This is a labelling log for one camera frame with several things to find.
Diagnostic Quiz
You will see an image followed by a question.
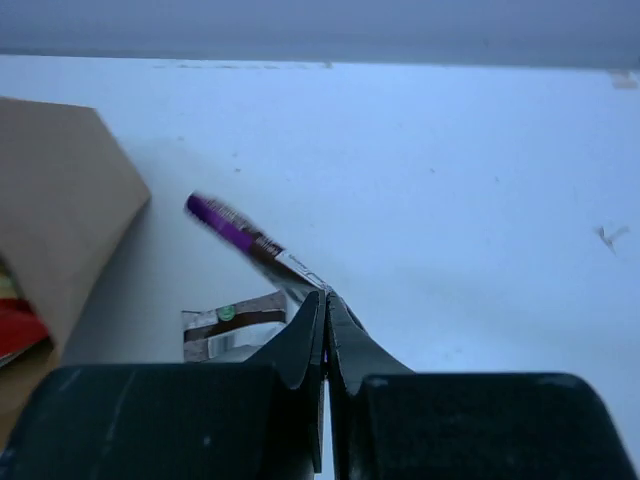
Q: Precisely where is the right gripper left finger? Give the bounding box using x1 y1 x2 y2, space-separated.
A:
1 291 326 479

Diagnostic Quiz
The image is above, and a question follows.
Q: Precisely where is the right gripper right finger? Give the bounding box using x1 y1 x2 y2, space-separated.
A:
325 293 637 479

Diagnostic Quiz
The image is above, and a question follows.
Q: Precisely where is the brown chocolate bar wrapper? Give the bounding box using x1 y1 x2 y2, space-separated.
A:
181 291 287 363

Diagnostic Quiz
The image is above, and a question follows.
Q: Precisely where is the dark chocolate bar wrapper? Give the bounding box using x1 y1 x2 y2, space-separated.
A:
185 192 331 304

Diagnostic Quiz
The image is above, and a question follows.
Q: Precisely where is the brown paper bag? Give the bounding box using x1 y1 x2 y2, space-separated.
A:
1 98 151 440

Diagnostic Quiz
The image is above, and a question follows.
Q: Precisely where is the red chip bag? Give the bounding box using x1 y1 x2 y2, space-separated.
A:
1 298 49 358

